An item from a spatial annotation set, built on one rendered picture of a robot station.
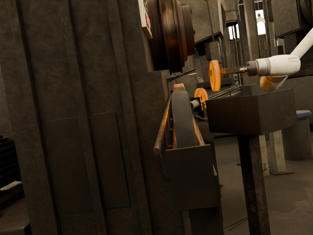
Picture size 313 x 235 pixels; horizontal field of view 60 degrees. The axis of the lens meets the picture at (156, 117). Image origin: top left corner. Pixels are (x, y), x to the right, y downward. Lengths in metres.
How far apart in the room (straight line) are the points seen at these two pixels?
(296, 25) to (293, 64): 3.63
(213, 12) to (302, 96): 1.72
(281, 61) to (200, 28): 2.98
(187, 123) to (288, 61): 1.07
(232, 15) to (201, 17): 6.16
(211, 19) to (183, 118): 3.94
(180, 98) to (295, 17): 4.68
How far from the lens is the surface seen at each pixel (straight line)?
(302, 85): 4.07
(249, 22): 10.72
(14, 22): 1.34
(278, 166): 2.47
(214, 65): 1.38
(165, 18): 1.45
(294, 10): 5.15
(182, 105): 0.48
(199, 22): 4.39
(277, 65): 1.46
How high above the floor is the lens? 0.76
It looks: 4 degrees down
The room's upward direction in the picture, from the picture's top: 9 degrees counter-clockwise
